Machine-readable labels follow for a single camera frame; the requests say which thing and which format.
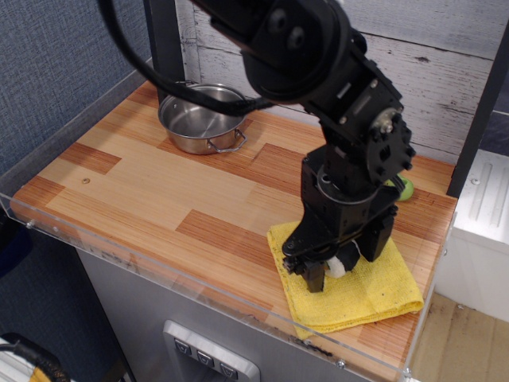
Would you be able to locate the green grey toy spatula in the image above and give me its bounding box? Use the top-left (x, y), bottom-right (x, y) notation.
top-left (384, 174), bottom-right (414, 201)

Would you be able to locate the stainless steel pot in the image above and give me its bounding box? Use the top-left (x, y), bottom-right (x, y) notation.
top-left (158, 96), bottom-right (247, 155)

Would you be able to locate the yellow object bottom left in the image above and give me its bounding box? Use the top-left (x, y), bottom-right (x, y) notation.
top-left (29, 367), bottom-right (51, 382)

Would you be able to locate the silver dispenser button panel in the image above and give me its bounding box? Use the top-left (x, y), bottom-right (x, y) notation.
top-left (162, 320), bottom-right (261, 381)

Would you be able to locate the dark vertical post right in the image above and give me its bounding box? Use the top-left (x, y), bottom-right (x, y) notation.
top-left (446, 25), bottom-right (508, 198)

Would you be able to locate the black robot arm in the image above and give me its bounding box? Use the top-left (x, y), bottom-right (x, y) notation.
top-left (199, 1), bottom-right (415, 293)

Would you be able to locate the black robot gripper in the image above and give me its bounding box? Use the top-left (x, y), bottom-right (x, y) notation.
top-left (282, 149), bottom-right (399, 293)

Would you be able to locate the clear acrylic guard rail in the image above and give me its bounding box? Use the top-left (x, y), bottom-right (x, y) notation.
top-left (0, 57), bottom-right (458, 382)

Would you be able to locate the white aluminium box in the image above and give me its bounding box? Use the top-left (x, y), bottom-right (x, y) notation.
top-left (435, 150), bottom-right (508, 322)

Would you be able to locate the toy sushi roll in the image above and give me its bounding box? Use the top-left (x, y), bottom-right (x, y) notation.
top-left (325, 240), bottom-right (361, 279)

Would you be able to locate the black braided cable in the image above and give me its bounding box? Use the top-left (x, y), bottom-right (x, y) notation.
top-left (97, 0), bottom-right (275, 117)

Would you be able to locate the dark vertical post left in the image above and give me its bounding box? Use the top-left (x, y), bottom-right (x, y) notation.
top-left (143, 0), bottom-right (185, 82)

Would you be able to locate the dark vertical post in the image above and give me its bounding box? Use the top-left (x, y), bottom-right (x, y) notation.
top-left (446, 25), bottom-right (508, 198)
top-left (143, 0), bottom-right (185, 82)

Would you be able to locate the yellow folded towel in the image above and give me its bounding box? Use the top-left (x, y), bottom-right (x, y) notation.
top-left (267, 222), bottom-right (424, 340)

